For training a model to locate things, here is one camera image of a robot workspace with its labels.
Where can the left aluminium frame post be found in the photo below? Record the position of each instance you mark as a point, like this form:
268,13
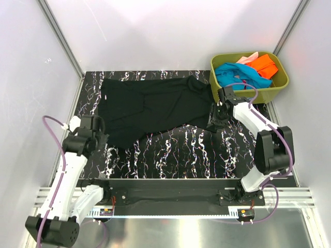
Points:
51,19

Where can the blue t-shirt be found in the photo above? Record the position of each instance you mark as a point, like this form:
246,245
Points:
240,77

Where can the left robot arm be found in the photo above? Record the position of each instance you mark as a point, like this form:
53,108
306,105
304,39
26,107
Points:
58,220

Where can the aluminium frame post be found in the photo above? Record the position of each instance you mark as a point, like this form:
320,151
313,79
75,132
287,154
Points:
51,19
298,12

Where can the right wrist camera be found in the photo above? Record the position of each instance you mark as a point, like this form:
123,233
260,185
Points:
227,93

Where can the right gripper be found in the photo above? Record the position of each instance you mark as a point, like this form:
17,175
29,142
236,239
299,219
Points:
213,119

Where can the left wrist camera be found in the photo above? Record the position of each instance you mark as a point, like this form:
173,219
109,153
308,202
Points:
72,125

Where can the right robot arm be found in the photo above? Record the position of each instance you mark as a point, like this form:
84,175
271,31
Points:
274,152

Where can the olive green plastic bin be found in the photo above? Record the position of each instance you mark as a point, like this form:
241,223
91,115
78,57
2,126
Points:
265,95

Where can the orange t-shirt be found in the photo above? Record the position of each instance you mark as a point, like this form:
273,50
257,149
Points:
264,66

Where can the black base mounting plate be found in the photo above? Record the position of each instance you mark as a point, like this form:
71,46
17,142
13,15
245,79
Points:
166,197

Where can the right aluminium frame post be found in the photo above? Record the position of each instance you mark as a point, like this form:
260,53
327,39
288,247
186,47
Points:
298,12

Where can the black marbled table mat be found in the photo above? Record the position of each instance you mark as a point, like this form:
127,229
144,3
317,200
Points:
184,153

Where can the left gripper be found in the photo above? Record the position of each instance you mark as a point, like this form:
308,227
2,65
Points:
103,140

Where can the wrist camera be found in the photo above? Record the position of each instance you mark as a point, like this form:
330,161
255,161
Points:
72,125
227,93

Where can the black t-shirt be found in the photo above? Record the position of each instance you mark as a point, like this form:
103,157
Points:
133,109

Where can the pink t-shirt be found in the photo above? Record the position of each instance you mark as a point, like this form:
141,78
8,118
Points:
249,59

